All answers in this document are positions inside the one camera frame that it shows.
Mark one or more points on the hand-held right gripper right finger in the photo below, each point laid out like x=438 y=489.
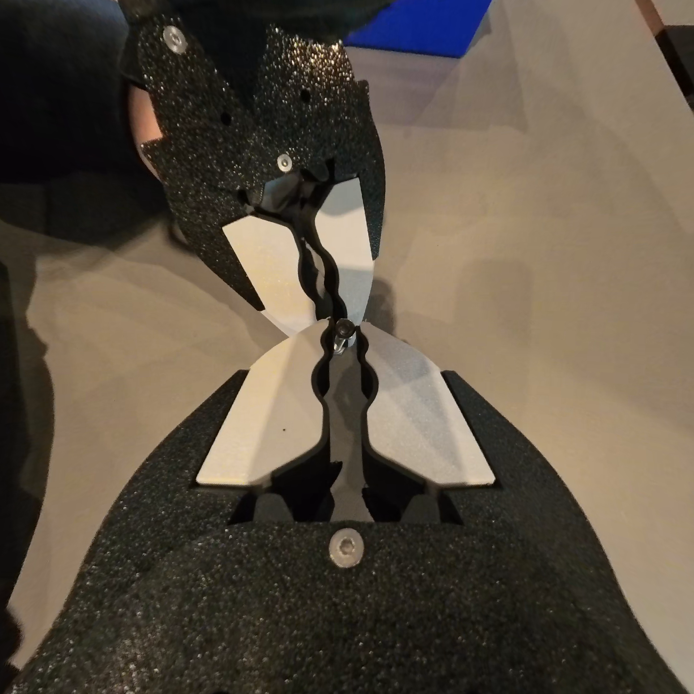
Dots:
x=423 y=423

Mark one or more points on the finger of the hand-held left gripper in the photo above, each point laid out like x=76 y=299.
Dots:
x=352 y=238
x=265 y=265

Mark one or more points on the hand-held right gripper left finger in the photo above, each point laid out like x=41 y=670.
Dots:
x=260 y=428

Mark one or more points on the silver metal bolt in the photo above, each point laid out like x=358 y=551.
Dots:
x=343 y=347

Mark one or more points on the person's left forearm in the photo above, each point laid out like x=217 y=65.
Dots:
x=54 y=81

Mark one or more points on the person's left hand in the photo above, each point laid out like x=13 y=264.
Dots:
x=142 y=119

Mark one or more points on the blue plastic bin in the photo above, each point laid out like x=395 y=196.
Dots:
x=423 y=27

